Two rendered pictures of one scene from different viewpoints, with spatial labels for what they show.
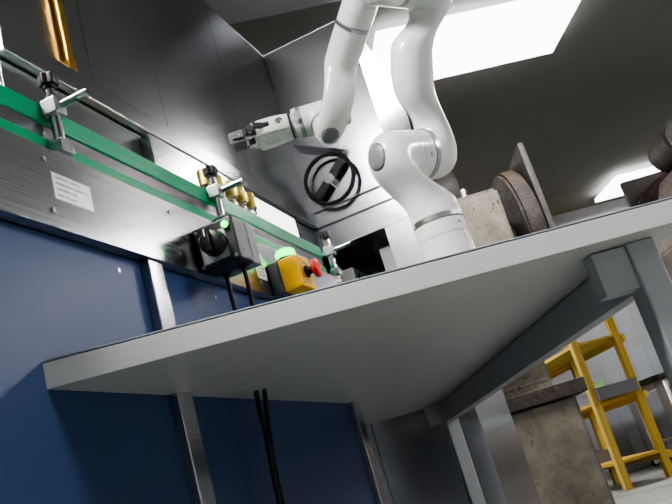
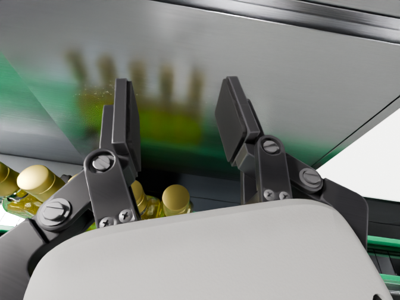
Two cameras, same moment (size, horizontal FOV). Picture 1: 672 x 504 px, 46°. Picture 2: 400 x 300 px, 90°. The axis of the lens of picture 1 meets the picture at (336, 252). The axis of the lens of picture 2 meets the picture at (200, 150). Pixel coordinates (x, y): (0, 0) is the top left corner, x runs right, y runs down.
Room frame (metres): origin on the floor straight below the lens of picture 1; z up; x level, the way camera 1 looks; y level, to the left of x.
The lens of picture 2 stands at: (1.95, 0.10, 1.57)
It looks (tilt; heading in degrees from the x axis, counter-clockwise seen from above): 57 degrees down; 69
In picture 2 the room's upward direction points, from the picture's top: 12 degrees clockwise
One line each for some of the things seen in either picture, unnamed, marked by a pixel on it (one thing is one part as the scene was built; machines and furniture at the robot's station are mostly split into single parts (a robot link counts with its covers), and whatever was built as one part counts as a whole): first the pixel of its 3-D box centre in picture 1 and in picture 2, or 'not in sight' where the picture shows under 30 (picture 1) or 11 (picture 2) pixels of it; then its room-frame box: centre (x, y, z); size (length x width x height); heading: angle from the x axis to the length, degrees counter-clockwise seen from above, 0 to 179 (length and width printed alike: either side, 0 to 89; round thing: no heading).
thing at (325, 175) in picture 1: (330, 179); not in sight; (2.83, -0.06, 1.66); 0.21 x 0.05 x 0.21; 73
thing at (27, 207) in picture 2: not in sight; (56, 210); (1.75, 0.25, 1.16); 0.06 x 0.06 x 0.21; 72
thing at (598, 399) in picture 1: (564, 387); not in sight; (8.08, -1.78, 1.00); 2.21 x 0.61 x 2.00; 8
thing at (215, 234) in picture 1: (210, 241); not in sight; (1.25, 0.20, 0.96); 0.04 x 0.03 x 0.04; 73
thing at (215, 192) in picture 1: (227, 193); not in sight; (1.42, 0.17, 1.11); 0.07 x 0.04 x 0.13; 73
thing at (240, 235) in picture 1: (227, 249); not in sight; (1.31, 0.18, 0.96); 0.08 x 0.08 x 0.08; 73
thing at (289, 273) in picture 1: (293, 278); not in sight; (1.58, 0.10, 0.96); 0.07 x 0.07 x 0.07; 73
